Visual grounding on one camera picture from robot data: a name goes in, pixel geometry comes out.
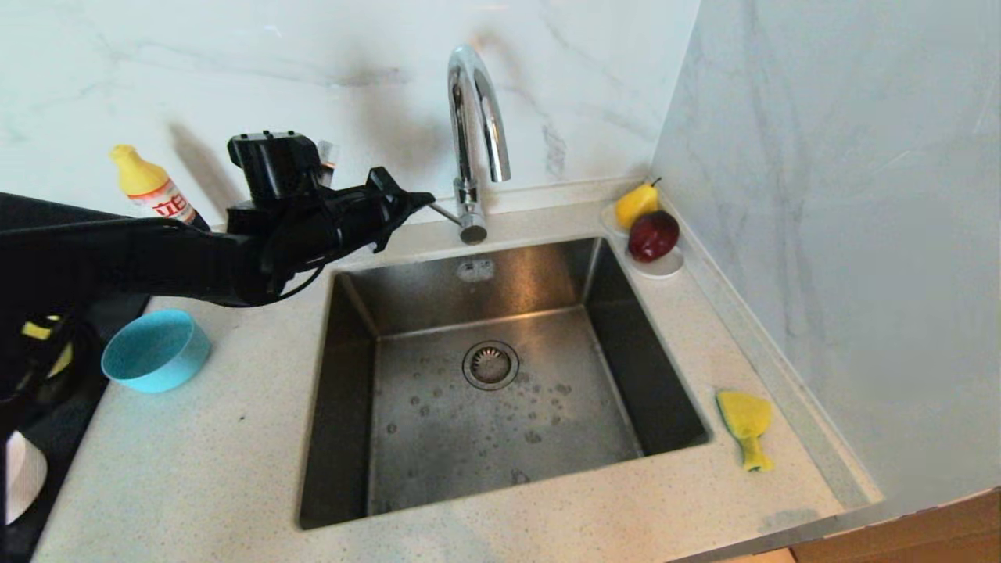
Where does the orange yellow dish soap bottle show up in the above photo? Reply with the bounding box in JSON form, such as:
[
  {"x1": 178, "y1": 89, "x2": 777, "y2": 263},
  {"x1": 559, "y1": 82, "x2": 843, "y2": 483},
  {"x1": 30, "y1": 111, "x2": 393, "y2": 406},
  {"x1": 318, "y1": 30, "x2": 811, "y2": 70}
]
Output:
[{"x1": 109, "y1": 145, "x2": 210, "y2": 231}]

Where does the blue plastic bowl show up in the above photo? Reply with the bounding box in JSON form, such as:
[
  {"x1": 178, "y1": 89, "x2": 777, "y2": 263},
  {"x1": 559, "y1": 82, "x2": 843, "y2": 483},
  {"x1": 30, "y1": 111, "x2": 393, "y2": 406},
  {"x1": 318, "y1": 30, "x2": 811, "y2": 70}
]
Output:
[{"x1": 101, "y1": 309, "x2": 212, "y2": 393}]

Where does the yellow fish-shaped sponge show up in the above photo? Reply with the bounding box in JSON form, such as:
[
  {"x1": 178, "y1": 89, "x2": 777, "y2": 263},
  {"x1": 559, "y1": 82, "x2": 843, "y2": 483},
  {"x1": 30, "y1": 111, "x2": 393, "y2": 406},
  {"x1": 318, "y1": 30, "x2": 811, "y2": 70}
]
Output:
[{"x1": 716, "y1": 390, "x2": 775, "y2": 473}]

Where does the pink plastic bowl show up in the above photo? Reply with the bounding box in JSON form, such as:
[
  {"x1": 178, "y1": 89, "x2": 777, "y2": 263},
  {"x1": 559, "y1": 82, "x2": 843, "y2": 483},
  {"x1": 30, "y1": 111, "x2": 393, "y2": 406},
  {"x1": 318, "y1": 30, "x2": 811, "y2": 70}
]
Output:
[{"x1": 4, "y1": 430, "x2": 48, "y2": 526}]

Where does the stainless steel sink basin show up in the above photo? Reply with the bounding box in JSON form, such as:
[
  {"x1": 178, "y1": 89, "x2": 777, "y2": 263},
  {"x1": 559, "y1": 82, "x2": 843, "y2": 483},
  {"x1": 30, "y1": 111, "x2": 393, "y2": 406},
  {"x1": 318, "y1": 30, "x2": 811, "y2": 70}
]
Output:
[{"x1": 297, "y1": 238, "x2": 712, "y2": 531}]

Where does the chrome gooseneck faucet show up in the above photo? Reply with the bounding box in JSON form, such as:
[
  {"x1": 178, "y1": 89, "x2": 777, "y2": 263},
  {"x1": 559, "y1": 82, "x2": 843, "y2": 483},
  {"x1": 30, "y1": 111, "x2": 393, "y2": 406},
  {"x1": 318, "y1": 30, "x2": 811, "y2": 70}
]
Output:
[{"x1": 429, "y1": 44, "x2": 512, "y2": 246}]

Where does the round metal drain strainer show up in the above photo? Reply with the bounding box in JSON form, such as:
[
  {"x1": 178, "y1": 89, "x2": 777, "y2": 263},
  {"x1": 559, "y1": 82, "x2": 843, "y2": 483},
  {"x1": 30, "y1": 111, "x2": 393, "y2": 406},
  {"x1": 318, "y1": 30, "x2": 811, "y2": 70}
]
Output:
[{"x1": 462, "y1": 340, "x2": 520, "y2": 392}]

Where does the yellow pear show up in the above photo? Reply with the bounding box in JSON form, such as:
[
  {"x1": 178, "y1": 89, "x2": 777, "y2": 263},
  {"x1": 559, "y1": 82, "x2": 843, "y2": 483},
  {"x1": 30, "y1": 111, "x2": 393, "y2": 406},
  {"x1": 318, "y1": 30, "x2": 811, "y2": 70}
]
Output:
[{"x1": 615, "y1": 178, "x2": 663, "y2": 231}]

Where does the dark red apple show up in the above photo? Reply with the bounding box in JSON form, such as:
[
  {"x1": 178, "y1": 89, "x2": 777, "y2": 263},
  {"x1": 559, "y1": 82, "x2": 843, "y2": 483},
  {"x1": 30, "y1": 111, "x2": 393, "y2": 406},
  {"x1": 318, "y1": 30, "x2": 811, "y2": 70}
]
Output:
[{"x1": 628, "y1": 210, "x2": 681, "y2": 264}]

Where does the small white dish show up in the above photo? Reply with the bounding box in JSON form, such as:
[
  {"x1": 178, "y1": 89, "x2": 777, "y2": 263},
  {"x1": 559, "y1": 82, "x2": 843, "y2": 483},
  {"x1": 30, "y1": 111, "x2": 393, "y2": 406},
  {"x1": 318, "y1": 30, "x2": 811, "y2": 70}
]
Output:
[{"x1": 601, "y1": 202, "x2": 686, "y2": 280}]

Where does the black induction cooktop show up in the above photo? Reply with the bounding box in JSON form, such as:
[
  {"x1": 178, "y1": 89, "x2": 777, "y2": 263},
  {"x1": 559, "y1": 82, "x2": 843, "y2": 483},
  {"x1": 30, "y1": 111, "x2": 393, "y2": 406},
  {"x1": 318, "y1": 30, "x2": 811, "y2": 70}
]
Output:
[{"x1": 0, "y1": 293, "x2": 151, "y2": 563}]

